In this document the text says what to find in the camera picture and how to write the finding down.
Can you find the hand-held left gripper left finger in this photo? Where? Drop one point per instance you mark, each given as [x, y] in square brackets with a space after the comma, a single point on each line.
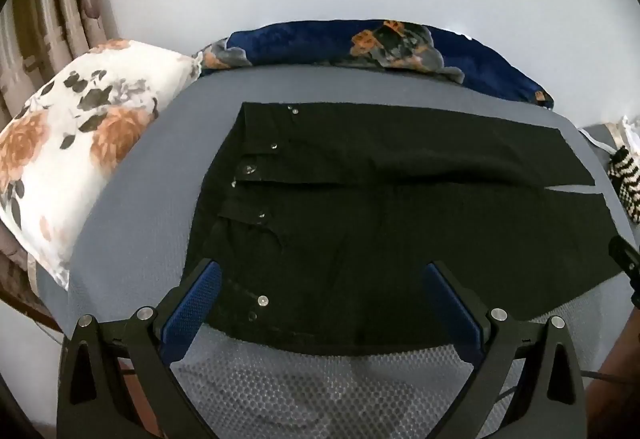
[192, 306]

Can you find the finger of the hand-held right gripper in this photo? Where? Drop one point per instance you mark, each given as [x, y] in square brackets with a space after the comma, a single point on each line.
[622, 256]

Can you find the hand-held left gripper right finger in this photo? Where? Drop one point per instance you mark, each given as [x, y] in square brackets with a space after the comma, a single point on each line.
[452, 306]

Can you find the black pants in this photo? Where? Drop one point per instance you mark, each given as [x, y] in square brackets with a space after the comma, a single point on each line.
[375, 229]

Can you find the black white striped knit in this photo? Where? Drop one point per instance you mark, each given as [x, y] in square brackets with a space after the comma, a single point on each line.
[627, 179]

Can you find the grey mesh mattress pad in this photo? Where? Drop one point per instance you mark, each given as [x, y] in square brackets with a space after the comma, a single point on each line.
[150, 204]

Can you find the white cloth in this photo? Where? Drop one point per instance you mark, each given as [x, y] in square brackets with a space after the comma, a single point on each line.
[631, 131]

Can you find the white floral pillow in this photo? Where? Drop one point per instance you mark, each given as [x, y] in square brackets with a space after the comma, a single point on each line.
[75, 134]

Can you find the blue floral blanket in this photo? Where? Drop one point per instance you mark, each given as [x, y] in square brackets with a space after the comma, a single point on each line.
[310, 41]

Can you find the wooden bed frame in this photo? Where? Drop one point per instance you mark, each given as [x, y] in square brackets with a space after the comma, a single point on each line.
[20, 279]

